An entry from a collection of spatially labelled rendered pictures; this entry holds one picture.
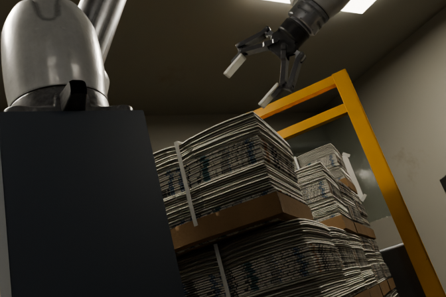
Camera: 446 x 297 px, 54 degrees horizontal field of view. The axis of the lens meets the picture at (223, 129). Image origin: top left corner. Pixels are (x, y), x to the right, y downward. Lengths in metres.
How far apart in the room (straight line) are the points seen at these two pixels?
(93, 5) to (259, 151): 0.51
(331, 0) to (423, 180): 4.24
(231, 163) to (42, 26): 0.45
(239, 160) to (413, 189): 4.48
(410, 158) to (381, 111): 0.65
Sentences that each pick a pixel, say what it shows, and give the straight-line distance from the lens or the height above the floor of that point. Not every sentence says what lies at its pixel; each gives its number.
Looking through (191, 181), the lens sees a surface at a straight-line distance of 0.96.
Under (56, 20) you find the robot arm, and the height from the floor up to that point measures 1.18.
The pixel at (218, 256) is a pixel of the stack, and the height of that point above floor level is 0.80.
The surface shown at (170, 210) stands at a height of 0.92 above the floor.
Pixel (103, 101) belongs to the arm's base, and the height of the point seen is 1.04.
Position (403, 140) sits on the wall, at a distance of 5.34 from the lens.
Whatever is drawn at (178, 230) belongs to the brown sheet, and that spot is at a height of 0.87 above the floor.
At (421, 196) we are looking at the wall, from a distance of 5.28.
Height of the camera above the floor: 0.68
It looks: 22 degrees up
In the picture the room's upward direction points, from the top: 16 degrees counter-clockwise
